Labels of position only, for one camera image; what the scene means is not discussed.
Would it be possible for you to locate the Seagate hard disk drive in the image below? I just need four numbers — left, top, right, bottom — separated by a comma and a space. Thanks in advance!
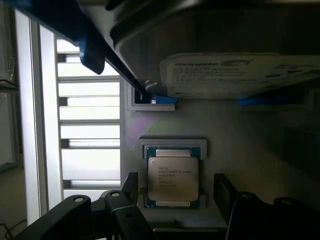
106, 0, 320, 101

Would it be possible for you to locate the blue disk mounting rail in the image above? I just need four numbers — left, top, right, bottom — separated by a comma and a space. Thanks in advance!
14, 0, 179, 105

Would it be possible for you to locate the grey 3D-printed parts rack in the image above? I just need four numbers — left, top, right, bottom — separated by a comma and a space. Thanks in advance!
119, 74, 320, 240

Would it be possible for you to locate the metal slat table frame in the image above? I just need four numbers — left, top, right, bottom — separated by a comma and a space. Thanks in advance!
14, 14, 121, 226

